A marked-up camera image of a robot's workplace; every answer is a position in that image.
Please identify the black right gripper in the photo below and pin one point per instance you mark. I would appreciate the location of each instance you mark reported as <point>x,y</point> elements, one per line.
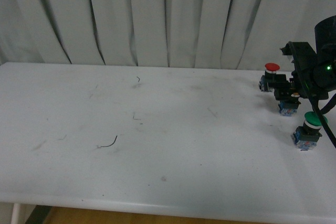
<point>304,59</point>

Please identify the yellow push button switch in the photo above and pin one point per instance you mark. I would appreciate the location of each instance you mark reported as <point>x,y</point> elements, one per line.
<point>288,106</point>

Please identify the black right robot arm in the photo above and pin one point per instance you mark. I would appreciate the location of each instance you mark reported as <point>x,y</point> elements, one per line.
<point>314,69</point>

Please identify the white pleated curtain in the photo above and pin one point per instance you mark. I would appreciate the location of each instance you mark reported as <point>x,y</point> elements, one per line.
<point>217,34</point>

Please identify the red push button switch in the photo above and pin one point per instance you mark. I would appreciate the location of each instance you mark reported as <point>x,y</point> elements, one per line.
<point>267,81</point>

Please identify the green push button switch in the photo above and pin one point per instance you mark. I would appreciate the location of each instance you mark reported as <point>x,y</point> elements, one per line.
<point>305,137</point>

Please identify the table leg frame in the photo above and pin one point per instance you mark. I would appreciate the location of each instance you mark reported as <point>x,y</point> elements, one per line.
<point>23,213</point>

